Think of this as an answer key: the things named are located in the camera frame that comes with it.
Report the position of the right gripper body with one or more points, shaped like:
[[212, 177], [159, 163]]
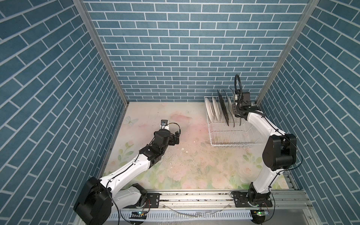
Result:
[[236, 109]]

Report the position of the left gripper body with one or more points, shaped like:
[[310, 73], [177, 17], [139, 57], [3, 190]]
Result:
[[170, 140]]

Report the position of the white square plate black rim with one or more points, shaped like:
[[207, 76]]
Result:
[[229, 104]]

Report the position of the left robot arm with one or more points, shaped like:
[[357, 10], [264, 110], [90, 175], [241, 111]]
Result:
[[99, 196]]

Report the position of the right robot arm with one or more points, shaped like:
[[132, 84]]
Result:
[[279, 153]]

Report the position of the round white plate inner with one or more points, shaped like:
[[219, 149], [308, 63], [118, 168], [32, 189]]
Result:
[[216, 109]]

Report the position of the round white plate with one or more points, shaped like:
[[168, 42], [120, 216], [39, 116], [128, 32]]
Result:
[[216, 109], [209, 108]]

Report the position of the round white plate outer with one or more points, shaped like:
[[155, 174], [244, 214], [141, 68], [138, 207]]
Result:
[[209, 108]]

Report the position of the right corner metal profile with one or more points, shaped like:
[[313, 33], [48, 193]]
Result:
[[308, 11]]

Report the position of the corner metal profile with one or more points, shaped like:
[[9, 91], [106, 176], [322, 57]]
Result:
[[85, 16], [308, 11]]

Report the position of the left corner metal profile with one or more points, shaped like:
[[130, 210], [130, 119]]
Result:
[[85, 16]]

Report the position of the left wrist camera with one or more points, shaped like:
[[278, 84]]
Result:
[[164, 124]]

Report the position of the white wire dish rack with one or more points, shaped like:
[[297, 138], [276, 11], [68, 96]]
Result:
[[228, 131]]

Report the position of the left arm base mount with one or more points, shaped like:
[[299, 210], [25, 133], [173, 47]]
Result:
[[150, 200]]

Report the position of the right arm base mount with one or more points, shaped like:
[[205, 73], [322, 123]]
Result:
[[245, 199]]

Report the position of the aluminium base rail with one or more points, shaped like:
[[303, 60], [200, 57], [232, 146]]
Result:
[[203, 200]]

